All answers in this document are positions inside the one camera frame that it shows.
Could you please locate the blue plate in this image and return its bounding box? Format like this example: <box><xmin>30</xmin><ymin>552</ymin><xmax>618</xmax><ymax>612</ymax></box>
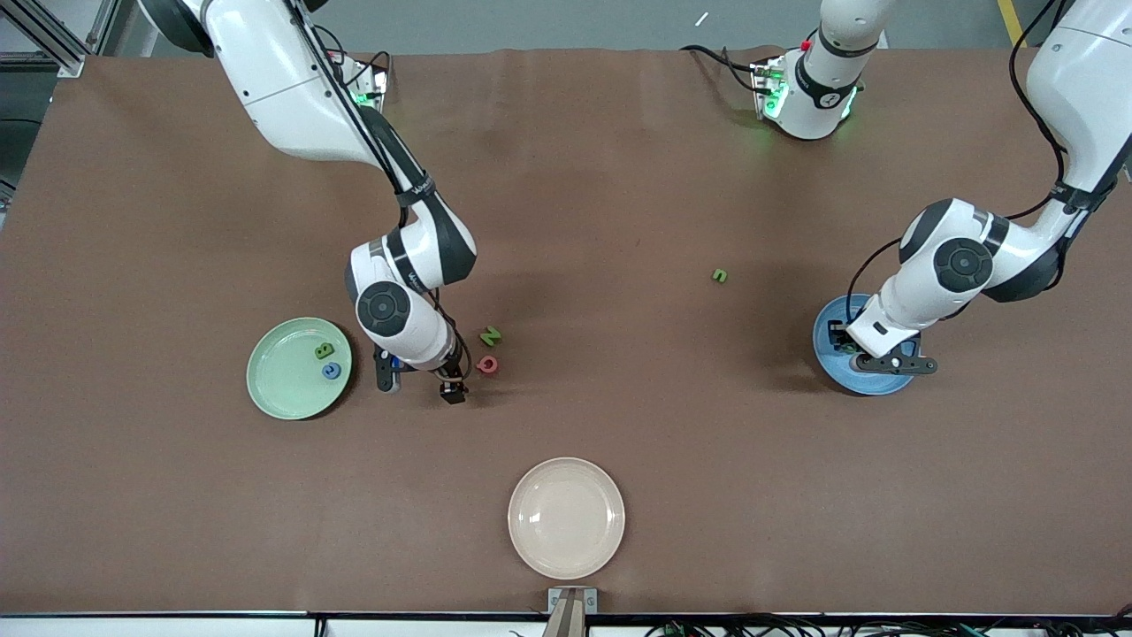
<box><xmin>813</xmin><ymin>294</ymin><xmax>922</xmax><ymax>396</ymax></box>

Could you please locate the light green plate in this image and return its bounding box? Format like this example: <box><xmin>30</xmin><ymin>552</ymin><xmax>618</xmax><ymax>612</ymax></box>
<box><xmin>247</xmin><ymin>317</ymin><xmax>353</xmax><ymax>420</ymax></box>

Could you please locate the beige plate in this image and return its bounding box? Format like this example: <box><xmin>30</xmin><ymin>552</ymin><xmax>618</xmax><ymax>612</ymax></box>
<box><xmin>508</xmin><ymin>457</ymin><xmax>626</xmax><ymax>581</ymax></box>

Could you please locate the brown table cover mat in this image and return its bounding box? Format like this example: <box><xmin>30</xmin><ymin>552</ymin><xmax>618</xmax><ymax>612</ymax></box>
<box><xmin>0</xmin><ymin>46</ymin><xmax>1132</xmax><ymax>616</ymax></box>

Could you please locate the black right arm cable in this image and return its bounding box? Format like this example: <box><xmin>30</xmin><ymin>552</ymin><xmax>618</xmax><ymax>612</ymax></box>
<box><xmin>292</xmin><ymin>0</ymin><xmax>468</xmax><ymax>383</ymax></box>

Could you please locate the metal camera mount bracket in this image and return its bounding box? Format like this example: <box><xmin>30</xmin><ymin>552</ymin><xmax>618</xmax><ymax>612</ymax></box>
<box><xmin>547</xmin><ymin>587</ymin><xmax>599</xmax><ymax>637</ymax></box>

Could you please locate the metal base connector bracket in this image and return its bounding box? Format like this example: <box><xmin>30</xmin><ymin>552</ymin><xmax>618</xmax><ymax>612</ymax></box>
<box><xmin>750</xmin><ymin>58</ymin><xmax>790</xmax><ymax>122</ymax></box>
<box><xmin>352</xmin><ymin>58</ymin><xmax>390</xmax><ymax>109</ymax></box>

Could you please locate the black base cable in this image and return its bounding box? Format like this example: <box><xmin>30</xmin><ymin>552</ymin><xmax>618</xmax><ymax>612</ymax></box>
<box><xmin>332</xmin><ymin>49</ymin><xmax>393</xmax><ymax>89</ymax></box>
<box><xmin>679</xmin><ymin>44</ymin><xmax>763</xmax><ymax>94</ymax></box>

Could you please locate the aluminium frame extrusion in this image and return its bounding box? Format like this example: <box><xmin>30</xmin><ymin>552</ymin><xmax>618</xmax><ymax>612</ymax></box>
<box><xmin>0</xmin><ymin>0</ymin><xmax>89</xmax><ymax>79</ymax></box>

